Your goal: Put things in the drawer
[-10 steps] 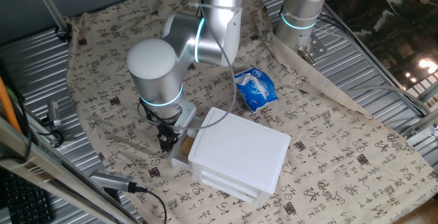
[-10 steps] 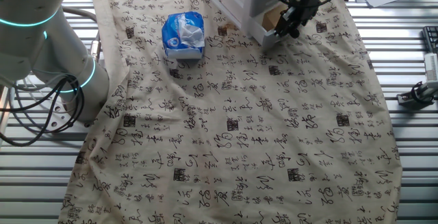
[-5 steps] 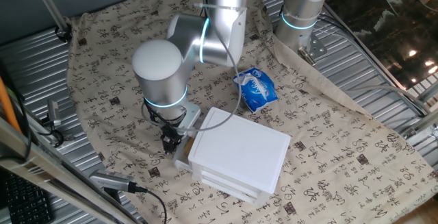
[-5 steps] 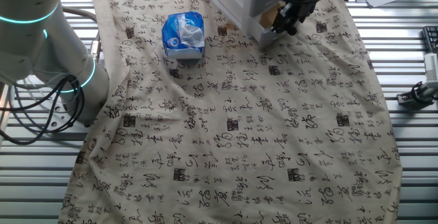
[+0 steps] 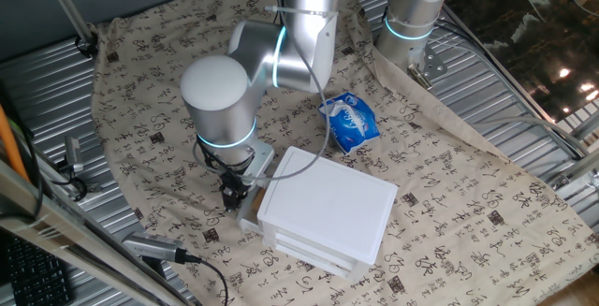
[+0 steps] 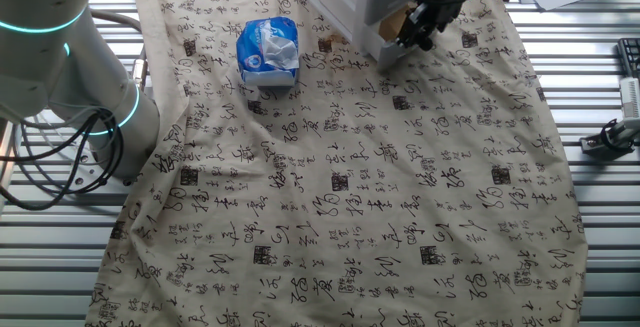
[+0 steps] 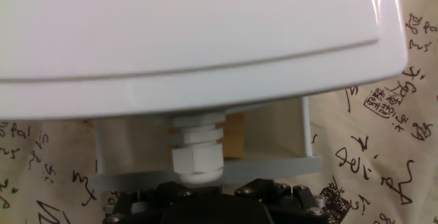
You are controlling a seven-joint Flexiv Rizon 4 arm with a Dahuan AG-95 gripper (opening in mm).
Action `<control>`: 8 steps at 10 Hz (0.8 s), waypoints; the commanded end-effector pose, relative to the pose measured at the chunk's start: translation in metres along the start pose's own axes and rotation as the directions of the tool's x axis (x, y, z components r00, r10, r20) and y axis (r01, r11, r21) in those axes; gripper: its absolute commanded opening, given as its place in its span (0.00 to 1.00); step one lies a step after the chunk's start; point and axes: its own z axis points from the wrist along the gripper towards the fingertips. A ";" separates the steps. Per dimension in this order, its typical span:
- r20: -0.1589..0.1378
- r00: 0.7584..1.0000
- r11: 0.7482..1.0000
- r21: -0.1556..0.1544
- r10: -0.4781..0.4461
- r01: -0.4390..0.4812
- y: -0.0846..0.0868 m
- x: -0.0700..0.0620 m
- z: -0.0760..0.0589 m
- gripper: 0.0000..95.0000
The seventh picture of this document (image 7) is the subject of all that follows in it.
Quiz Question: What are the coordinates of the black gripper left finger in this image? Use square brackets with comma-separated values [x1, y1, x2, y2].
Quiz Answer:
[102, 181, 194, 224]

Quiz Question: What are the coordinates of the white drawer knob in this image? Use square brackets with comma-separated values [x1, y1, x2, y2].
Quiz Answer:
[167, 112, 227, 186]

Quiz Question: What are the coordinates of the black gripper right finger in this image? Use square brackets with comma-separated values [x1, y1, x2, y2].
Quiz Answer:
[234, 178, 330, 224]

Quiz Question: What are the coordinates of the beige calligraphy cloth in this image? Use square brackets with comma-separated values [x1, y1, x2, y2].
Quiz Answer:
[0, 0, 438, 224]

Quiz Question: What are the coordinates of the wooden block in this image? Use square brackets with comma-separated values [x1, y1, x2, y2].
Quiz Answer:
[215, 112, 246, 160]

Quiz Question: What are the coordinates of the white drawer cabinet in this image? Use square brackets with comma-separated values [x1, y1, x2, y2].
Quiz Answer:
[0, 0, 410, 121]

